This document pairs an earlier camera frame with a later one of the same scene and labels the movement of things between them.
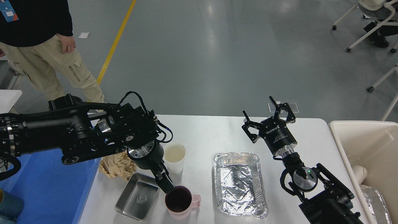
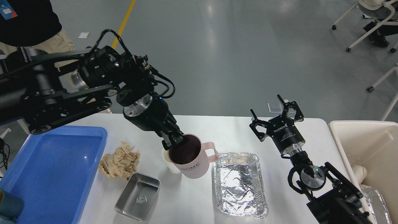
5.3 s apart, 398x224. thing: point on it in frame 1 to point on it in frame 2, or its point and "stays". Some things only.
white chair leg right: x=370 y=89 stays
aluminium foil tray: x=240 y=187 stays
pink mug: x=179 y=201 to x=190 y=157
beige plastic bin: x=373 y=145 stays
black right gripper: x=274 y=131 to x=287 y=137
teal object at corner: x=11 y=207 stays
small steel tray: x=136 y=198 stays
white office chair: x=385 y=12 stays
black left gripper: x=149 y=155 to x=152 y=113
